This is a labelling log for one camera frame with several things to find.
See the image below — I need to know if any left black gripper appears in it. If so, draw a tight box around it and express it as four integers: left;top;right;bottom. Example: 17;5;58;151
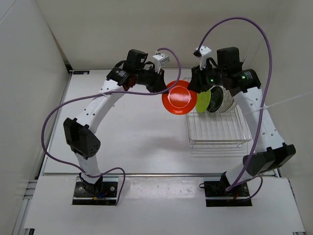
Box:
135;66;169;94

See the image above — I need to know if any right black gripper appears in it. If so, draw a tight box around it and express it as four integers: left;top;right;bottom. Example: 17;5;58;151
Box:
186;61;226;94

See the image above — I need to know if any yellow-green plate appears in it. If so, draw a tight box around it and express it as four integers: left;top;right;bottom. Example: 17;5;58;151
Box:
196;90;211;113

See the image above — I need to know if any orange plate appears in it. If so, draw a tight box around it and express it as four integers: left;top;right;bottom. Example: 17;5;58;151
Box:
161;80;198;115

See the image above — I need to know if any clear glass plate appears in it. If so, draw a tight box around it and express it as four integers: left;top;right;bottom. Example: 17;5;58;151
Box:
226;98;237;112
218;88;232;113

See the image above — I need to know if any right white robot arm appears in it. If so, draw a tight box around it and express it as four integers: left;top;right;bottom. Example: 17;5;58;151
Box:
188;46;296;196

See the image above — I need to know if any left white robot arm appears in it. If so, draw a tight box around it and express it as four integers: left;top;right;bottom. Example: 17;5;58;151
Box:
63;49;169;197

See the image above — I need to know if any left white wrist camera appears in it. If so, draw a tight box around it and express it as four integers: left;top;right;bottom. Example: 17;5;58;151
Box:
152;52;170;73

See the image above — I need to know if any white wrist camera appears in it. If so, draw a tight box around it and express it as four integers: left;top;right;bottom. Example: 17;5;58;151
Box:
194;46;212;70
152;52;170;73

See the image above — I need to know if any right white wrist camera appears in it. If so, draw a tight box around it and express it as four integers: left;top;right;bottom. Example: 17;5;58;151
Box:
194;46;212;70

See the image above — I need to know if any wire dish rack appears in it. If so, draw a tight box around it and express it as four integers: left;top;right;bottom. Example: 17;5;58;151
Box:
186;105;252;148

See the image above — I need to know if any white cable tie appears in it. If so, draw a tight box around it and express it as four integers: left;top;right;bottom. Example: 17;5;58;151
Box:
244;91;313;116

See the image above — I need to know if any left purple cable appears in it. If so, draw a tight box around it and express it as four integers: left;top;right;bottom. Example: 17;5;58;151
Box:
41;47;182;205

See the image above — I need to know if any purple cable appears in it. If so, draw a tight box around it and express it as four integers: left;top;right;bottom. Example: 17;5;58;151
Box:
198;17;272;199
41;47;182;205

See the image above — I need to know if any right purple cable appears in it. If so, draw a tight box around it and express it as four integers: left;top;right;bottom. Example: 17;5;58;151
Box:
198;17;272;199

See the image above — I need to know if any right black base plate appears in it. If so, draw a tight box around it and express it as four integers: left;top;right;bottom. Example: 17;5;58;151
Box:
199;181;252;207

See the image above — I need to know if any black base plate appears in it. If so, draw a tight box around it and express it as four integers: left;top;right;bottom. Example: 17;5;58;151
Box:
199;181;252;207
72;177;119;206

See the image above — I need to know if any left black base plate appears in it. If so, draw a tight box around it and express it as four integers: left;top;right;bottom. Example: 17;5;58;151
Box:
72;177;119;206

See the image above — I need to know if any aluminium table rail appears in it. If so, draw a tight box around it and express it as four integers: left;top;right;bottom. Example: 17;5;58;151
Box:
43;171;279;177

